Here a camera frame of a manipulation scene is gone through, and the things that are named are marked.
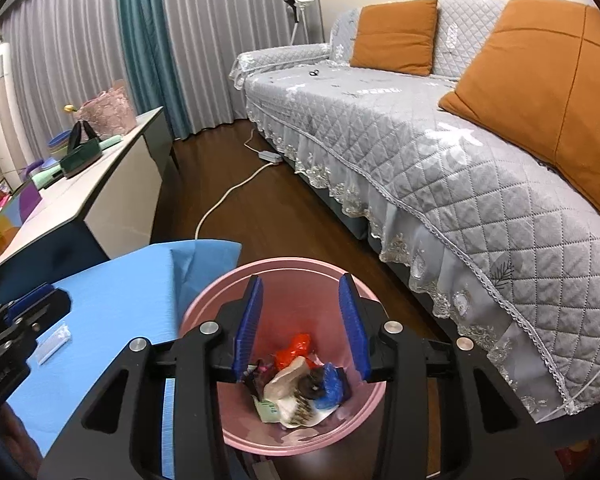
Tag brown striped wrapper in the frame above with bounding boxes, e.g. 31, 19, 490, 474
280, 397, 317, 428

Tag person's left forearm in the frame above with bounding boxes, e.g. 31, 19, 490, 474
0, 402, 46, 471

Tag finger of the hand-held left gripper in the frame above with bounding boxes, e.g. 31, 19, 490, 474
0, 290, 72, 376
0, 284, 56, 333

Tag red plastic bag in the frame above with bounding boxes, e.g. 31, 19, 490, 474
275, 334, 312, 368

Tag dark green basket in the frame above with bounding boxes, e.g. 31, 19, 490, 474
60, 121, 103, 179

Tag pink basket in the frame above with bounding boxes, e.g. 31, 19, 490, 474
73, 79, 135, 136

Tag pink trash bin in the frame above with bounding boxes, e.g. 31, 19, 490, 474
179, 257, 388, 453

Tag grey quilted sofa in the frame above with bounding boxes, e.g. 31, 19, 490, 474
228, 0, 600, 417

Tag teal curtain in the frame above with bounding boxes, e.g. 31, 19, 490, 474
116, 0, 193, 141

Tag stacked pastel bowls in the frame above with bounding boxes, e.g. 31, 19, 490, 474
48, 130, 73, 158

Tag grey curtain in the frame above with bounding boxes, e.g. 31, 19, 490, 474
0, 0, 138, 156
157, 0, 326, 133

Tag blue table cloth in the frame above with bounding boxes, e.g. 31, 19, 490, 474
5, 239, 243, 480

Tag blue wrapper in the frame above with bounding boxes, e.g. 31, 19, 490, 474
314, 364, 351, 410

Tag colourful box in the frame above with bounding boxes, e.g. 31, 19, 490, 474
0, 180, 43, 261

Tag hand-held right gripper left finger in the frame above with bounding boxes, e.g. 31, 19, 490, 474
37, 274, 265, 480

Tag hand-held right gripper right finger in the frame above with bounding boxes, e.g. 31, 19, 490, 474
338, 272, 563, 480

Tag red patterned object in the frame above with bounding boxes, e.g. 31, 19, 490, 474
555, 440, 600, 476

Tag mint green case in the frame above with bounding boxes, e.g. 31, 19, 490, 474
30, 167, 66, 191

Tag white coffee table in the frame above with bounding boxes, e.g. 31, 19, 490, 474
0, 106, 181, 286

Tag clear plastic packet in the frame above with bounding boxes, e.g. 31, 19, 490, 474
34, 324, 72, 365

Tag beige crumpled paper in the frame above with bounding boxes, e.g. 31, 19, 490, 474
263, 357, 311, 401

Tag white paper scrap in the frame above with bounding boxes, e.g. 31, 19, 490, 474
307, 405, 338, 426

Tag orange cushion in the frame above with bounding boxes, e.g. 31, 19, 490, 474
438, 0, 600, 231
350, 0, 439, 77

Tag dark wrapper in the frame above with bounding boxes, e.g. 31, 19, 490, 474
242, 357, 276, 396

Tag black round lid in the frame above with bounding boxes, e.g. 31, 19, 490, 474
300, 372, 326, 400

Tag white standing air conditioner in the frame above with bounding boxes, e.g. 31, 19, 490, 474
0, 42, 31, 181

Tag white power cable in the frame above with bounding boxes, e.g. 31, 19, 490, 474
195, 127, 271, 241

